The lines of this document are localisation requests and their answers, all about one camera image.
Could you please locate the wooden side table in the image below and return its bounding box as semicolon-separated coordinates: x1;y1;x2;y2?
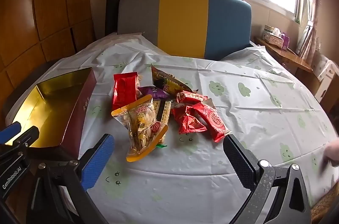
254;36;335;108

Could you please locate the long red snack packet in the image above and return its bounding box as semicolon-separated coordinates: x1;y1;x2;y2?
112;72;138;111

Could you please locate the yellow seed packet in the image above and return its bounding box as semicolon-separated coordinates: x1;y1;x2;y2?
111;94;169;162

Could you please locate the gold tin box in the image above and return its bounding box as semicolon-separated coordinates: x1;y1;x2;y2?
5;67;97;161

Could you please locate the purple box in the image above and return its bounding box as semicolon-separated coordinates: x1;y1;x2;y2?
281;33;291;51

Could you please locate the red packet with round print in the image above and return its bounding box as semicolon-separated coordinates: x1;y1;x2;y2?
192;98;230;143

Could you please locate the beige curtain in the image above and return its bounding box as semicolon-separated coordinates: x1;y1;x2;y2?
295;0;322;61

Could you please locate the wooden wardrobe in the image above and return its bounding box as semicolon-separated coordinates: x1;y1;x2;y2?
0;0;96;118

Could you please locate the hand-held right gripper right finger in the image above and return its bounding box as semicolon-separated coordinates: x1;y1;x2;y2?
223;134;311;224

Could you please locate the white snack packet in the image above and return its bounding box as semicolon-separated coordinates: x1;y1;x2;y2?
136;74;144;98

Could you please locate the grey yellow blue headboard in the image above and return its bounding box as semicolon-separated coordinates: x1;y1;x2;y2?
117;0;252;61

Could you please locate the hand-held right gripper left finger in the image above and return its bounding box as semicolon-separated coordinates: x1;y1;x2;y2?
26;133;115;224

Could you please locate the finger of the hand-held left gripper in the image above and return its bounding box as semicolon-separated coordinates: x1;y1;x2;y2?
0;126;40;158
0;122;22;144

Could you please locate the tissue box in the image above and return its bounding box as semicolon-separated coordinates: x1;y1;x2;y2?
262;25;284;45

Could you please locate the purple snack packet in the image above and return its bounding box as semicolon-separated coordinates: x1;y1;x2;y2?
138;85;170;100

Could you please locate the green print white tablecloth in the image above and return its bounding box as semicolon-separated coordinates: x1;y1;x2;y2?
5;33;339;224

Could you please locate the dark gold snack bag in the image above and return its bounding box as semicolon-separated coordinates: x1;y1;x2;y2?
150;63;200;96

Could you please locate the pale blurred object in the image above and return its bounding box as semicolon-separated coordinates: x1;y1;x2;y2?
324;139;339;165

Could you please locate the small red snack packet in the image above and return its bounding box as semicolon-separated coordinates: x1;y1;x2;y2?
172;104;207;135
176;90;210;106

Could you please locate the clear cracker packet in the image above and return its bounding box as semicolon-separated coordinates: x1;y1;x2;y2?
152;99;172;148

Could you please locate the brown patterned cloth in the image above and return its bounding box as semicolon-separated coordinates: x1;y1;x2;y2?
310;189;339;224

